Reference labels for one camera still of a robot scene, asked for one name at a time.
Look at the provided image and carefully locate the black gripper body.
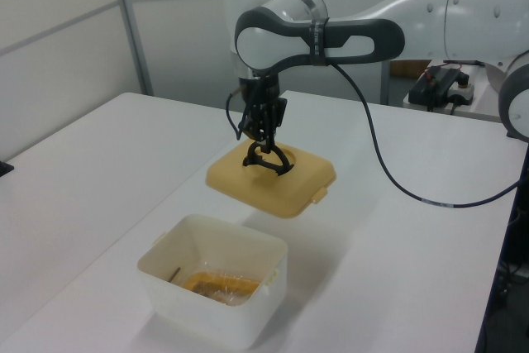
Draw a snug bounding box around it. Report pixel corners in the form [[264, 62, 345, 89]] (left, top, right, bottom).
[[241, 76, 283, 108]]

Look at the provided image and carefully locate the tan lid with black handle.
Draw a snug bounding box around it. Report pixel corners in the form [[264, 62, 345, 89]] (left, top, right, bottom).
[[205, 141, 336, 220]]

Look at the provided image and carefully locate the white plastic tool case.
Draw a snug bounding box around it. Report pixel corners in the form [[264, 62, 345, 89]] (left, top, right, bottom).
[[136, 212, 288, 350]]

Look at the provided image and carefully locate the brown cardboard box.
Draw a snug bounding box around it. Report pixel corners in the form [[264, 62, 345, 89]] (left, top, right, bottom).
[[389, 59, 431, 79]]

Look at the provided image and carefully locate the black power supply unit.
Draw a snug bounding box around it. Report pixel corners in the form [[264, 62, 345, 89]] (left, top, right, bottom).
[[407, 65, 466, 112]]

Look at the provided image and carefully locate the yellow C-clamp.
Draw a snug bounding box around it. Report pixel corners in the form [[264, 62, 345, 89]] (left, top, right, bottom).
[[167, 266, 262, 307]]

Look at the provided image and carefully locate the clear plastic bag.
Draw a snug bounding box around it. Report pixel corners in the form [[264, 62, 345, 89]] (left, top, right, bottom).
[[177, 264, 265, 308]]

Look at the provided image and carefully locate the grey emergency stop button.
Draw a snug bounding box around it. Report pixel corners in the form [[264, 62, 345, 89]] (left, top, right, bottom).
[[448, 74, 474, 107]]

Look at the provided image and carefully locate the white side table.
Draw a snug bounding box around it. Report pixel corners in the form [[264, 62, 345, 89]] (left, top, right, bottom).
[[403, 64, 506, 123]]

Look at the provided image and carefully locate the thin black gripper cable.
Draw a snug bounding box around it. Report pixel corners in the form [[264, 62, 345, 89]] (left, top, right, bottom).
[[225, 87, 250, 141]]

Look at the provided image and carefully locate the black cable strap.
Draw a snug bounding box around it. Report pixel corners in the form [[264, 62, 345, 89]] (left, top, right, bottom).
[[307, 17, 331, 68]]

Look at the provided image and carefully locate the grey partition post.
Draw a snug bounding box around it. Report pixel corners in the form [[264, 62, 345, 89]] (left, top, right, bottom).
[[107, 0, 155, 98]]

